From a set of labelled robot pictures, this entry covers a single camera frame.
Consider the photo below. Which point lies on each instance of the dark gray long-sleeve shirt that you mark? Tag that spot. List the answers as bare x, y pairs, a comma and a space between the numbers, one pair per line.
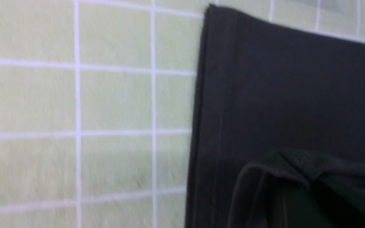
278, 137

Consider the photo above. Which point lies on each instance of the light green checkered tablecloth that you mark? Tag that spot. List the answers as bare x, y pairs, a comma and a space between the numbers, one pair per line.
96, 100

